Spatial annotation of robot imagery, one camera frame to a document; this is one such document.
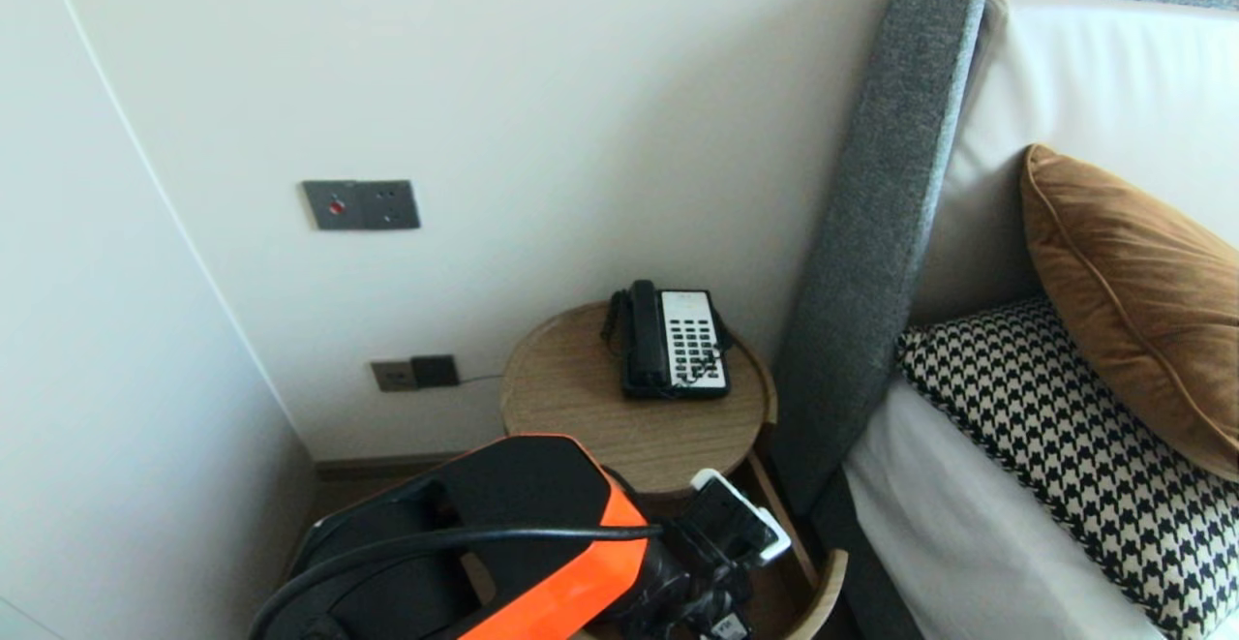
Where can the round wooden nightstand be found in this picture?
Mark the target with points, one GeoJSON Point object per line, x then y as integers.
{"type": "Point", "coordinates": [571, 379]}

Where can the bronze wall socket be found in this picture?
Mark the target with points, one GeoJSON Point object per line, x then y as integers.
{"type": "Point", "coordinates": [392, 375]}

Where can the black telephone handset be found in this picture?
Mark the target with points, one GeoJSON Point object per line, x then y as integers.
{"type": "Point", "coordinates": [646, 340]}

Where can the black white houndstooth pillow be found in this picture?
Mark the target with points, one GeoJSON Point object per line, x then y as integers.
{"type": "Point", "coordinates": [1065, 446]}

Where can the white bed sheet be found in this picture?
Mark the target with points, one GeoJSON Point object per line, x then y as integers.
{"type": "Point", "coordinates": [949, 524]}

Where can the brown velvet cushion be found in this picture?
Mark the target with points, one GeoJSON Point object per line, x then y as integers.
{"type": "Point", "coordinates": [1142, 311]}

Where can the grey upholstered headboard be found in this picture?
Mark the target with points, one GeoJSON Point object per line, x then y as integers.
{"type": "Point", "coordinates": [871, 233]}

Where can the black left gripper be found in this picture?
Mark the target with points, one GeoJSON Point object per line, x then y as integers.
{"type": "Point", "coordinates": [711, 606]}

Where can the grey wall plate red button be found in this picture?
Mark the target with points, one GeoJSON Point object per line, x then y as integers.
{"type": "Point", "coordinates": [332, 205]}

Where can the grey wall socket plate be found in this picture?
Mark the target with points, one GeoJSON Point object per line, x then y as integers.
{"type": "Point", "coordinates": [389, 204]}

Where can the black plug adapter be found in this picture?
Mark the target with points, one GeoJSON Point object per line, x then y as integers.
{"type": "Point", "coordinates": [435, 370]}

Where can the black white desk telephone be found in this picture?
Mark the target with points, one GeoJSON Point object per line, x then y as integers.
{"type": "Point", "coordinates": [692, 340]}

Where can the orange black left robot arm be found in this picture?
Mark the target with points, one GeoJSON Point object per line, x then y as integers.
{"type": "Point", "coordinates": [523, 495]}

